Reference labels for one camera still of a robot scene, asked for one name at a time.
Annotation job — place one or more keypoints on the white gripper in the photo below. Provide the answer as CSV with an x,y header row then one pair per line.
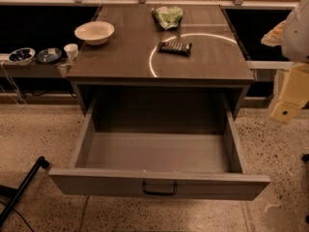
x,y
296,38

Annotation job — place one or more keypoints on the open grey top drawer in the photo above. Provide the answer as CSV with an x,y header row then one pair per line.
x,y
186,139

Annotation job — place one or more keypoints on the grey cabinet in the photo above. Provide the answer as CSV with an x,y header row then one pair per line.
x,y
131,56

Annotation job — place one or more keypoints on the green chip bag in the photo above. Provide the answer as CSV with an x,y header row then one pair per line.
x,y
168,17

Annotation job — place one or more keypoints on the large white bowl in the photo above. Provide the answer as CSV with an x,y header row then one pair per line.
x,y
94,32

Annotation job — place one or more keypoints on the white paper cup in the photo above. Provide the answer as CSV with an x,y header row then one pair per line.
x,y
72,51

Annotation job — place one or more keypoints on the low side shelf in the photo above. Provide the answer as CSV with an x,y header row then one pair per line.
x,y
35,69

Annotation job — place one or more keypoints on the dark blue bowl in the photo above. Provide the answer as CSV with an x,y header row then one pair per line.
x,y
49,55

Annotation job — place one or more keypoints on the blue patterned bowl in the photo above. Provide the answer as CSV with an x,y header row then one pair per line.
x,y
23,56

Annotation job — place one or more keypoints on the black metal stand leg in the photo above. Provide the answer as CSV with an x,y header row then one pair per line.
x,y
13,194

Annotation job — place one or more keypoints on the black drawer handle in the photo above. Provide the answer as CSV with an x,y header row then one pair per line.
x,y
159,190

